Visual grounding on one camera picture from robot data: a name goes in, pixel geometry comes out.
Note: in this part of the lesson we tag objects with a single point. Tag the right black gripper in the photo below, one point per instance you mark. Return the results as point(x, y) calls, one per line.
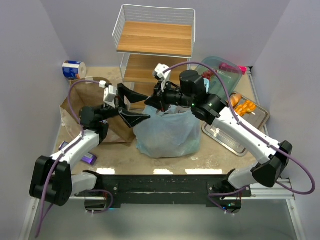
point(160, 95)

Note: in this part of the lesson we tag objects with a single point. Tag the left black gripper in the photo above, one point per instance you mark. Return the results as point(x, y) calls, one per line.
point(119, 100)

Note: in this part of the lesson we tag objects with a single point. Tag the light blue plastic bag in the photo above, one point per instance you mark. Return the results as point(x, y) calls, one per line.
point(175, 132)

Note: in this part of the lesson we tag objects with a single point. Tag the brown paper grocery bag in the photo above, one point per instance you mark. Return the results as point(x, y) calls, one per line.
point(90, 94)

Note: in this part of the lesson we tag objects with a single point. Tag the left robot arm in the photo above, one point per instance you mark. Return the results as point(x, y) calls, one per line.
point(52, 180)

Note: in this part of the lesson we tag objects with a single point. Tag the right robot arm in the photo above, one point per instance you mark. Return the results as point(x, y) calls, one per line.
point(270, 154)

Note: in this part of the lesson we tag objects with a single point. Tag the teal plastic food container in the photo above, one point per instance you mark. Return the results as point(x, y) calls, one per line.
point(214, 86)

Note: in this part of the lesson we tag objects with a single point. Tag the red grape bunch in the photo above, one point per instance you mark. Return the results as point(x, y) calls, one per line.
point(208, 75)

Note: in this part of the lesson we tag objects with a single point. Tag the purple chocolate bar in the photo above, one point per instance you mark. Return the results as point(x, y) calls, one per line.
point(88, 158)

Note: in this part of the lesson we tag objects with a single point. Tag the blue white toilet paper roll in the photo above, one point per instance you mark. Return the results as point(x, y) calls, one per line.
point(74, 70)

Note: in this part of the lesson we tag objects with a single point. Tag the pink purple toy vegetable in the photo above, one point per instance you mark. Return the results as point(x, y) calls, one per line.
point(228, 68)

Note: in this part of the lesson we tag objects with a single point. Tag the long bread loaf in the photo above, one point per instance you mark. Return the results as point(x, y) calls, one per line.
point(235, 99)

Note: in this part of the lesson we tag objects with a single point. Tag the orange croissant bread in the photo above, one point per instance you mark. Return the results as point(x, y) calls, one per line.
point(245, 108)

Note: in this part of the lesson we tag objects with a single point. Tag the pink small object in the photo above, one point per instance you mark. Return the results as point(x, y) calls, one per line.
point(243, 69)

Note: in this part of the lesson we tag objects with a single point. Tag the metal tray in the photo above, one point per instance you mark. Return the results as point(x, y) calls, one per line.
point(257, 118)

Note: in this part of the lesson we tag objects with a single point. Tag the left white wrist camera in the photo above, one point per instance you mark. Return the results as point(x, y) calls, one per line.
point(109, 93)

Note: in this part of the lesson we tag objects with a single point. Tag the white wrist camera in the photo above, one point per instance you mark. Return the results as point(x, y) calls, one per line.
point(109, 93)
point(162, 74)

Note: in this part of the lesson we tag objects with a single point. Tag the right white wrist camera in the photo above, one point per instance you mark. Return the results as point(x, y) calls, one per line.
point(162, 74)

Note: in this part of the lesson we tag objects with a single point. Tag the white wire wooden shelf rack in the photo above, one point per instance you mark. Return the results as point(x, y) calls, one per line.
point(145, 36)

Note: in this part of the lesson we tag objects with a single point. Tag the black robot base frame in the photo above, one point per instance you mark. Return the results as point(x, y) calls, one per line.
point(165, 189)

